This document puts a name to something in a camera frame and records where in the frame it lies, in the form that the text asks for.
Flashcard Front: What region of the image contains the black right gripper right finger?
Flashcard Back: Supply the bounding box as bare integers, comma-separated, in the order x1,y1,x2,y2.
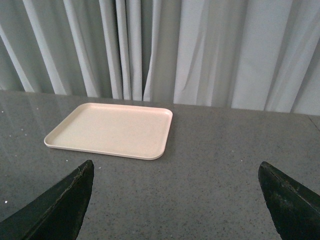
258,161,320,240

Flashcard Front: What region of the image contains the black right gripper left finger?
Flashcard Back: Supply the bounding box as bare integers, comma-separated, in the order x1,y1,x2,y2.
0,160,94,240

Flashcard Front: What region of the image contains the cream rectangular plastic tray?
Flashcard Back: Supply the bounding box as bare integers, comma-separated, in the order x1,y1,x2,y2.
44,102,173,161

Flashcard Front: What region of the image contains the white pleated curtain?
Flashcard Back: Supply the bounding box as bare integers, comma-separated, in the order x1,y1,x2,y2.
0,0,320,115

